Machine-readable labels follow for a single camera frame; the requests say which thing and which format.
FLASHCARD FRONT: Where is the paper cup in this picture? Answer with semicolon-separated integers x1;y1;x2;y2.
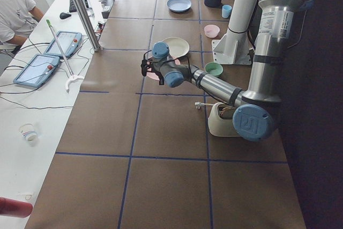
19;123;38;146

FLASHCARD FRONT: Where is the light blue cup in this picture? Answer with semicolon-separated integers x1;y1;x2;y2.
221;5;232;19

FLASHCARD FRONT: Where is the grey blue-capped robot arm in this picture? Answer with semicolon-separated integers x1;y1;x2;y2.
141;0;306;142

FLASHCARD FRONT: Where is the white reacher grabber stick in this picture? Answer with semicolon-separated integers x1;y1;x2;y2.
46;19;84;93

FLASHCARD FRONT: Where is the pink plate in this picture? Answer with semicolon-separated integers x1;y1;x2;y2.
147;59;181;81

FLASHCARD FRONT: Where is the white toaster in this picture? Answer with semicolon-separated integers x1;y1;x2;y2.
208;102;239;137

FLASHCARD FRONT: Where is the black keyboard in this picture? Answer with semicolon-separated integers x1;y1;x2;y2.
69;0;77;13

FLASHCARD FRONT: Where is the cream plate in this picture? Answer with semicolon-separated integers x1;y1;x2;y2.
162;37;190;58

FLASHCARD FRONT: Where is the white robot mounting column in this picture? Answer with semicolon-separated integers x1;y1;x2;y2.
212;0;258;65

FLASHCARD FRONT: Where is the person in white shirt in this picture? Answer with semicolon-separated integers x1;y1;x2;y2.
1;0;44;46

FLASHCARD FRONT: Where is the green bowl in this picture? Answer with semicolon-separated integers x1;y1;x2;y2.
205;62;223;77

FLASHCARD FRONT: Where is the red cylinder object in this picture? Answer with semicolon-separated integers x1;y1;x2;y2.
1;197;33;218

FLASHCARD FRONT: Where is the upper blue teach pendant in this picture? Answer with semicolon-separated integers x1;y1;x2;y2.
44;31;83;59

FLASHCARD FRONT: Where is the blue teach pendant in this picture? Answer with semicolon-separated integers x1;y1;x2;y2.
44;31;83;59
13;54;60;88

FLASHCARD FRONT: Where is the aluminium frame post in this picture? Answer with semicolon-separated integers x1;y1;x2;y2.
73;0;101;52

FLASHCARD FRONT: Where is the black computer mouse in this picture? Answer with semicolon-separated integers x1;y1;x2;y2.
59;12;72;20

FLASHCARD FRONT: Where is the lower blue teach pendant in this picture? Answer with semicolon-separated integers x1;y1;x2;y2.
13;54;60;88

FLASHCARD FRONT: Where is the pink bowl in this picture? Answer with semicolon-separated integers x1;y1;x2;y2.
204;24;220;38

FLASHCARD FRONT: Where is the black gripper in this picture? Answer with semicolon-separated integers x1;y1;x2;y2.
140;51;165;85

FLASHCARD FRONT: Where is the white toaster plug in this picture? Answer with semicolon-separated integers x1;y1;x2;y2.
195;101;213;109

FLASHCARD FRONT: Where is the blue plate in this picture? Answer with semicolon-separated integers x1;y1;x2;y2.
167;0;192;13

